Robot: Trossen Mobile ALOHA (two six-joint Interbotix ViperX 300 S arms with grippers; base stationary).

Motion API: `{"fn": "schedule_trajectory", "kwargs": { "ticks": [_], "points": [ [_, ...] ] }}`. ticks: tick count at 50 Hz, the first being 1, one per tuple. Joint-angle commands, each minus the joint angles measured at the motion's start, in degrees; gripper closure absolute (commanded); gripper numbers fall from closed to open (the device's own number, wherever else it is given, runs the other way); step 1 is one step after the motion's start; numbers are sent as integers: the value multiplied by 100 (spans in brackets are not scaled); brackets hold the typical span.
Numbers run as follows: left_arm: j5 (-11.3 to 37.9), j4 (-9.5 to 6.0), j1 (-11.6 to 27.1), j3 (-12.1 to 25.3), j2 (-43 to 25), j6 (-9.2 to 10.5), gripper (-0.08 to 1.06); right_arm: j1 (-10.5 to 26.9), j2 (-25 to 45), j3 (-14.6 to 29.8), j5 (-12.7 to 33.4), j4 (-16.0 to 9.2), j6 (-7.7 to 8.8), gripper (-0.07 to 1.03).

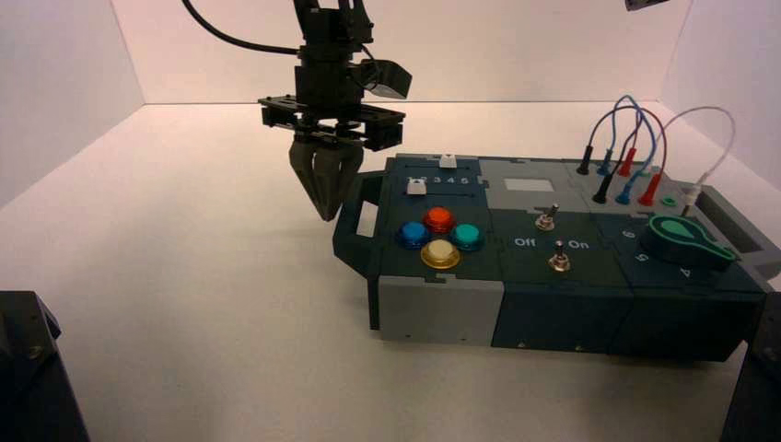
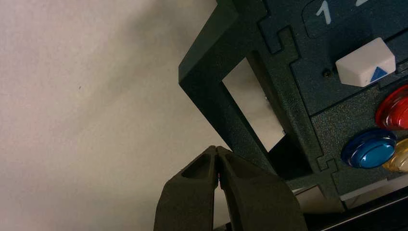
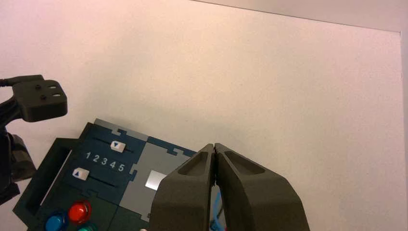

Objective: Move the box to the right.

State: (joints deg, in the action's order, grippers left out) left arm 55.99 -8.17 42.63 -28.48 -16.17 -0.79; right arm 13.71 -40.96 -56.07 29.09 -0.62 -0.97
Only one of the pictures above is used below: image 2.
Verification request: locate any blue round push button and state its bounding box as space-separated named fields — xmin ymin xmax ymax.
xmin=341 ymin=128 xmax=397 ymax=169

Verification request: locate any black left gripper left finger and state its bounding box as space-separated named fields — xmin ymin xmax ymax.
xmin=153 ymin=145 xmax=219 ymax=231

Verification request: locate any red round push button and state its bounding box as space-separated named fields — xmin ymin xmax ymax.
xmin=375 ymin=84 xmax=408 ymax=131

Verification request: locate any dark green button box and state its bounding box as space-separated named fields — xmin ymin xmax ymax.
xmin=178 ymin=0 xmax=408 ymax=231

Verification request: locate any white slider knob blue triangle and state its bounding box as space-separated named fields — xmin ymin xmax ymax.
xmin=335 ymin=37 xmax=397 ymax=88

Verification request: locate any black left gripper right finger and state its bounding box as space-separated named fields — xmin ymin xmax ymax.
xmin=217 ymin=146 xmax=308 ymax=231

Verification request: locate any yellow round push button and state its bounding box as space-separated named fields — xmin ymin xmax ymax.
xmin=382 ymin=138 xmax=408 ymax=173

